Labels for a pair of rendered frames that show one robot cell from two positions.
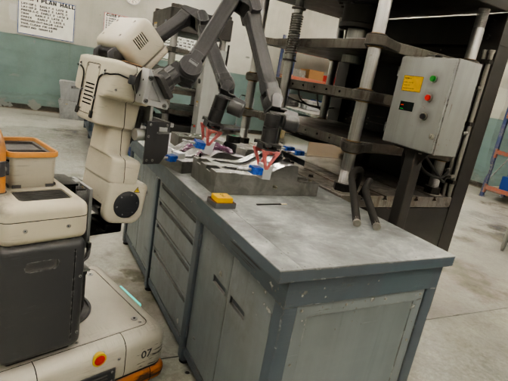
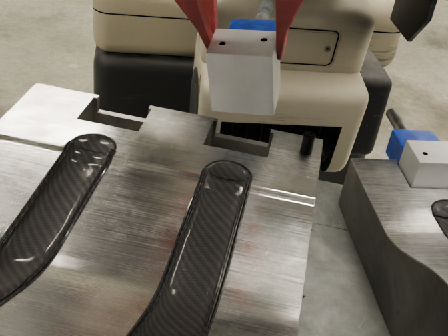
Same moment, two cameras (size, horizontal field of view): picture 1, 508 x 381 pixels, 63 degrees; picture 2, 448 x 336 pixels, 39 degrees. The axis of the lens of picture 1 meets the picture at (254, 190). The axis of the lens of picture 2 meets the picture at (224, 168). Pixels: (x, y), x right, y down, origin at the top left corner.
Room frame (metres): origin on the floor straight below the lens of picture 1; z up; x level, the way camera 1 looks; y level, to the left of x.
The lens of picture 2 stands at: (1.98, -0.13, 1.17)
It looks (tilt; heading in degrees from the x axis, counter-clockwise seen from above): 35 degrees down; 127
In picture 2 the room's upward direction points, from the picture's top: 8 degrees clockwise
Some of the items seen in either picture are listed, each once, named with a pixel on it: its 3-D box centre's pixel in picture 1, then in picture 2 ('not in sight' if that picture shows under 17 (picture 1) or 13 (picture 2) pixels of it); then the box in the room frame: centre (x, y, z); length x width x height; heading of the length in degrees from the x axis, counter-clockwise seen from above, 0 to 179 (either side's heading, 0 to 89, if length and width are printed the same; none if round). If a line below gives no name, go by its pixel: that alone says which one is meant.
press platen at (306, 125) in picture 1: (335, 140); not in sight; (2.73, -0.47, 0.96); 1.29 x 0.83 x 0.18; 30
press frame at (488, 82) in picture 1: (382, 153); not in sight; (2.98, -0.86, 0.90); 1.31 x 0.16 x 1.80; 30
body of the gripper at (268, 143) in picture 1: (268, 137); not in sight; (1.53, -0.02, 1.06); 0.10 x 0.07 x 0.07; 30
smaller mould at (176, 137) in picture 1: (190, 140); not in sight; (2.47, 0.43, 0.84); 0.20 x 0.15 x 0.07; 120
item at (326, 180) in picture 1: (326, 168); not in sight; (2.74, -0.46, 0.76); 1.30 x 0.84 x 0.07; 30
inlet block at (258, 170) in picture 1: (253, 169); not in sight; (1.51, 0.02, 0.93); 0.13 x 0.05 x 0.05; 119
